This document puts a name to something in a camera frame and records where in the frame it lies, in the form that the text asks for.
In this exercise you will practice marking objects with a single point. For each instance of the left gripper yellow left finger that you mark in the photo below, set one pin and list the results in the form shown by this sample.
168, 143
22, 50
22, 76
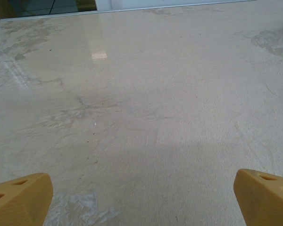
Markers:
19, 200

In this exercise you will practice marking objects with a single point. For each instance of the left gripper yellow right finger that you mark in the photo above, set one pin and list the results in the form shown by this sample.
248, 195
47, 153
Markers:
264, 202

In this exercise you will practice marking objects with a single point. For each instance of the aluminium table frame rail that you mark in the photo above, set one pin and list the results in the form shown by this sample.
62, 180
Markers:
141, 10

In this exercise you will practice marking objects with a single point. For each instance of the wooden board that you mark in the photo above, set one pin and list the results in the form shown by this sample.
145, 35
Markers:
1, 8

